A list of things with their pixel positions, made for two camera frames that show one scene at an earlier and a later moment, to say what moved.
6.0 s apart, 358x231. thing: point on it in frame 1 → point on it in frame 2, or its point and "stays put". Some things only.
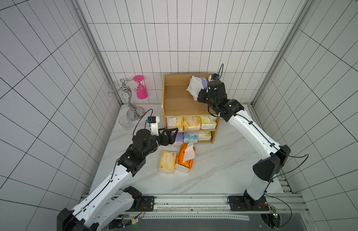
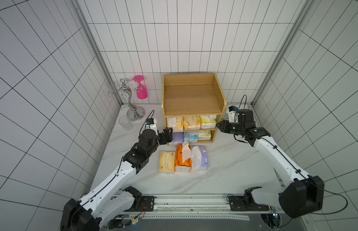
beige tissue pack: [192, 123] stays put
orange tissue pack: [185, 158] stays put
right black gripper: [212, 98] → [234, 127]
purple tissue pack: [195, 84] → [199, 158]
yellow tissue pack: [167, 161] stays put
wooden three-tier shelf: [180, 111] stays put
